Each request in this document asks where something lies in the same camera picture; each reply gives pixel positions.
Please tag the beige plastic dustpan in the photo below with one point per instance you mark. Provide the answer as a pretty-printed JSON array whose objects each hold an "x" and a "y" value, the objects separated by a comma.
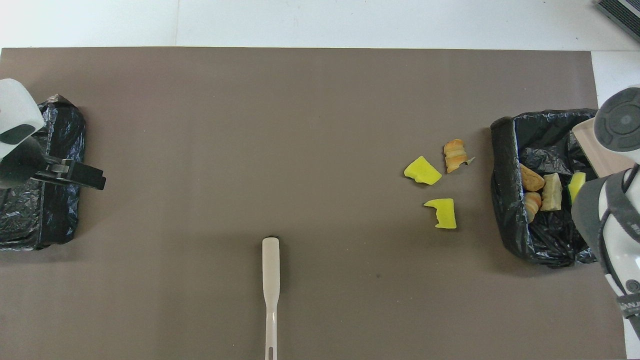
[{"x": 600, "y": 160}]

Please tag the dark ribbed device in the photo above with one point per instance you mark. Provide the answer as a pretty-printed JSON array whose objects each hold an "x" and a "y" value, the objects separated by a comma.
[{"x": 622, "y": 12}]

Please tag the brown round bread roll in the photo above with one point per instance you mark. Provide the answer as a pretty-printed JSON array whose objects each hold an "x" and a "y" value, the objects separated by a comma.
[{"x": 531, "y": 179}]

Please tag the brown table mat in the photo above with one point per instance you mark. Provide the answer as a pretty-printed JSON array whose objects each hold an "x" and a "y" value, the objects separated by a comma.
[{"x": 320, "y": 75}]

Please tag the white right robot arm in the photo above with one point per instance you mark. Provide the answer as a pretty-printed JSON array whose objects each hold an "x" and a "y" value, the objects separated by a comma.
[{"x": 620, "y": 240}]

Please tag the black bag lined bin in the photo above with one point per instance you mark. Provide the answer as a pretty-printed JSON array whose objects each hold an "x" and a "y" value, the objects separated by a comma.
[
  {"x": 505, "y": 165},
  {"x": 65, "y": 220}
]

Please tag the beige hand brush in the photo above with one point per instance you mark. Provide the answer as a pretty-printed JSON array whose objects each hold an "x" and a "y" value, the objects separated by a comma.
[{"x": 270, "y": 260}]

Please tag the yellow sponge wedge piece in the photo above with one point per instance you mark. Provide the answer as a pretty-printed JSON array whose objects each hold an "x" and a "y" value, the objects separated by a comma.
[{"x": 422, "y": 171}]

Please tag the striped croissant piece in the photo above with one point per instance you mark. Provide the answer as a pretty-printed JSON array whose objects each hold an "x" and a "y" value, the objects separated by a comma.
[
  {"x": 552, "y": 192},
  {"x": 454, "y": 155},
  {"x": 531, "y": 205}
]

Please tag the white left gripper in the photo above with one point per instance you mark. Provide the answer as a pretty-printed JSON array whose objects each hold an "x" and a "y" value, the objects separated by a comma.
[{"x": 17, "y": 107}]

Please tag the small yellow sponge piece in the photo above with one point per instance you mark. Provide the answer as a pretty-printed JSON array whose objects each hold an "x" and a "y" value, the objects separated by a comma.
[{"x": 576, "y": 187}]

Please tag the notched yellow sponge piece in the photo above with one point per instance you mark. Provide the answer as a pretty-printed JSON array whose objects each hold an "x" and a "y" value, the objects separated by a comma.
[{"x": 445, "y": 212}]

